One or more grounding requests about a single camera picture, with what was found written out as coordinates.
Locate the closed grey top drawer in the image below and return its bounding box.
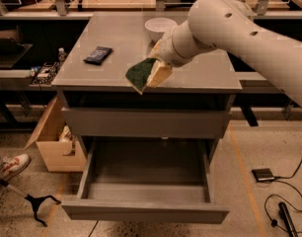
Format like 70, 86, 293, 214
62, 108, 230, 139

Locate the black foot pedal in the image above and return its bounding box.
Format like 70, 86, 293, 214
252, 168, 274, 183

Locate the tray of small parts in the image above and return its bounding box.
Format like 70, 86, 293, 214
31, 62, 60, 86

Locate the black power strip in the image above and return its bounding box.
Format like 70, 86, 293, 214
278, 202, 298, 237

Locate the open cardboard box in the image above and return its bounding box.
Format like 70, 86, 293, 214
25, 96, 86, 172

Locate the small clear bottle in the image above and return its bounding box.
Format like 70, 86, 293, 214
58, 47, 66, 65

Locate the white orange sneaker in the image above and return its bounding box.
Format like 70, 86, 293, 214
0, 154, 31, 181

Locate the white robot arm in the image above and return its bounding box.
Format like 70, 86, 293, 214
150, 0, 302, 108

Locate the grey drawer cabinet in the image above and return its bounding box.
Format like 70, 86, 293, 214
52, 12, 242, 155

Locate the black grabber tool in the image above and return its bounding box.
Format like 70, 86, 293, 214
0, 178, 61, 227

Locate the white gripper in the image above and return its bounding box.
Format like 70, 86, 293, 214
147, 31, 191, 88

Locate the open grey middle drawer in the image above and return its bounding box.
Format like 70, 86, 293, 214
62, 138, 229, 224

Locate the dark snack packet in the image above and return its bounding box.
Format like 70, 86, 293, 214
84, 46, 113, 65

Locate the green yellow sponge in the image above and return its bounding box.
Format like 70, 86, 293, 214
125, 58, 157, 95

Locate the white bowl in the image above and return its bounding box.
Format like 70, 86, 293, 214
145, 18, 177, 42

